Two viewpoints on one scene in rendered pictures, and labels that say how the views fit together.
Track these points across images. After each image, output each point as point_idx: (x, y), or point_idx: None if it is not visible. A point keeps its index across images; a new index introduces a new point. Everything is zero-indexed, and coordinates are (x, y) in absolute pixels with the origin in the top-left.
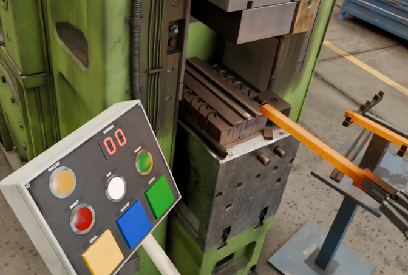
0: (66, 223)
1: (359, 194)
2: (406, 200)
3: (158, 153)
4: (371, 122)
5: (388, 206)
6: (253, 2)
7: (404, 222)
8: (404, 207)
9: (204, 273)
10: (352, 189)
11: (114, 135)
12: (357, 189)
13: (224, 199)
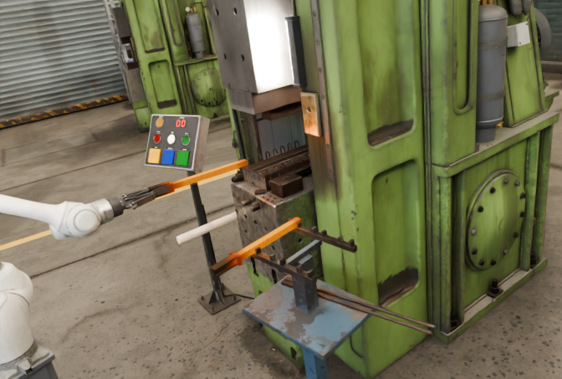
0: (153, 135)
1: (267, 296)
2: (145, 194)
3: (193, 142)
4: (280, 228)
5: (142, 189)
6: (230, 84)
7: (130, 192)
8: (140, 193)
9: (254, 290)
10: (273, 292)
11: (181, 120)
12: (273, 295)
13: (241, 220)
